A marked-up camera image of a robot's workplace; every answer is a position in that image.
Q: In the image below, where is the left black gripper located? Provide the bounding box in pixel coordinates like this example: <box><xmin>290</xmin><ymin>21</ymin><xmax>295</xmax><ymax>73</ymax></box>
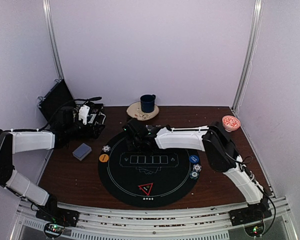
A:
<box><xmin>65</xmin><ymin>116</ymin><xmax>105</xmax><ymax>139</ymax></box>

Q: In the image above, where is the orange big blind button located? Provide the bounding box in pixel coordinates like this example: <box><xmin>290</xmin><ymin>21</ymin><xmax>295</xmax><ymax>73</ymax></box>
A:
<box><xmin>99</xmin><ymin>153</ymin><xmax>110</xmax><ymax>163</ymax></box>

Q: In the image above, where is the red triangle all-in marker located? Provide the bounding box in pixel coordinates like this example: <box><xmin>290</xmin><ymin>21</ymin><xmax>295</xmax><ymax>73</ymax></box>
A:
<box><xmin>138</xmin><ymin>182</ymin><xmax>154</xmax><ymax>196</ymax></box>

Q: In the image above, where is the blue small blind button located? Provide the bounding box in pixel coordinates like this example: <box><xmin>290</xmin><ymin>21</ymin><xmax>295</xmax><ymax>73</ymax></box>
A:
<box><xmin>188</xmin><ymin>155</ymin><xmax>200</xmax><ymax>164</ymax></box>

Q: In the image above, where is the blue ten poker chip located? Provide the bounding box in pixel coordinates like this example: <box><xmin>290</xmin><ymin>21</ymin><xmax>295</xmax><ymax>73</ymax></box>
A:
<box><xmin>192</xmin><ymin>164</ymin><xmax>202</xmax><ymax>173</ymax></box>

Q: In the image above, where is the green fifty poker chip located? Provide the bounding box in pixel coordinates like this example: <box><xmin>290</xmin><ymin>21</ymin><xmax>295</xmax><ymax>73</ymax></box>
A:
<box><xmin>189</xmin><ymin>170</ymin><xmax>200</xmax><ymax>180</ymax></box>

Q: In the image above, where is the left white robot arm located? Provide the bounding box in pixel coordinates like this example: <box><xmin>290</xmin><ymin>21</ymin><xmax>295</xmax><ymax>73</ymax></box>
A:
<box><xmin>0</xmin><ymin>103</ymin><xmax>106</xmax><ymax>222</ymax></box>

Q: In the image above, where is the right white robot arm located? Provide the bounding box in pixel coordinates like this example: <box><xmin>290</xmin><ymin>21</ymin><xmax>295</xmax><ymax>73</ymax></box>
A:
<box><xmin>122</xmin><ymin>118</ymin><xmax>270</xmax><ymax>221</ymax></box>

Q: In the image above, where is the blue playing card deck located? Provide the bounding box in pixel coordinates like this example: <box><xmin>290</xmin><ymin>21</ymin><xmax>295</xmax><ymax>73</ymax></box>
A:
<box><xmin>72</xmin><ymin>143</ymin><xmax>92</xmax><ymax>161</ymax></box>

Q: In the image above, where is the beige ceramic saucer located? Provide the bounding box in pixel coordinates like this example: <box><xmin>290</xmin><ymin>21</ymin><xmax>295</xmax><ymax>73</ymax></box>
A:
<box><xmin>126</xmin><ymin>101</ymin><xmax>160</xmax><ymax>121</ymax></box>

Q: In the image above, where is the black poker set case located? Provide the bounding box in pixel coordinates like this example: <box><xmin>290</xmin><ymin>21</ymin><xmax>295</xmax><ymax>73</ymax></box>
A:
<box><xmin>38</xmin><ymin>79</ymin><xmax>106</xmax><ymax>135</ymax></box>

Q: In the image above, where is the round black poker mat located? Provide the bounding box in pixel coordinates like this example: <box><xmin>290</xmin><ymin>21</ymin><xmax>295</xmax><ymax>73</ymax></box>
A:
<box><xmin>98</xmin><ymin>131</ymin><xmax>199</xmax><ymax>208</ymax></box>

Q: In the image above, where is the dark blue mug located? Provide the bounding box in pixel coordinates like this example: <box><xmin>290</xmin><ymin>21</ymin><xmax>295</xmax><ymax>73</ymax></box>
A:
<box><xmin>140</xmin><ymin>94</ymin><xmax>156</xmax><ymax>113</ymax></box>

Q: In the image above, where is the red patterned small bowl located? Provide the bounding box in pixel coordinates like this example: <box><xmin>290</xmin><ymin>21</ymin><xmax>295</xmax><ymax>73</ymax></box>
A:
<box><xmin>222</xmin><ymin>115</ymin><xmax>241</xmax><ymax>133</ymax></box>

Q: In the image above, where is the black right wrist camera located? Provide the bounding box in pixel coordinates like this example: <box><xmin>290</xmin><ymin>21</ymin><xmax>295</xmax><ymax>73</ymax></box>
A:
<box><xmin>122</xmin><ymin>118</ymin><xmax>149</xmax><ymax>138</ymax></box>

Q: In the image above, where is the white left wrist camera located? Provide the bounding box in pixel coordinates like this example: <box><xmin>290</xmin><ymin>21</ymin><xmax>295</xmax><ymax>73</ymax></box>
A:
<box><xmin>78</xmin><ymin>104</ymin><xmax>90</xmax><ymax>125</ymax></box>

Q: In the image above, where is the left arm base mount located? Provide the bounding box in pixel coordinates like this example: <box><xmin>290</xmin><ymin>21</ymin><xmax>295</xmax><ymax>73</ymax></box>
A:
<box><xmin>35</xmin><ymin>208</ymin><xmax>80</xmax><ymax>238</ymax></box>

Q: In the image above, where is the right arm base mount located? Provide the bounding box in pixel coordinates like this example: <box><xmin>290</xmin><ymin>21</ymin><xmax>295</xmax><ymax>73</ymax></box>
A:
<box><xmin>229</xmin><ymin>207</ymin><xmax>272</xmax><ymax>239</ymax></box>

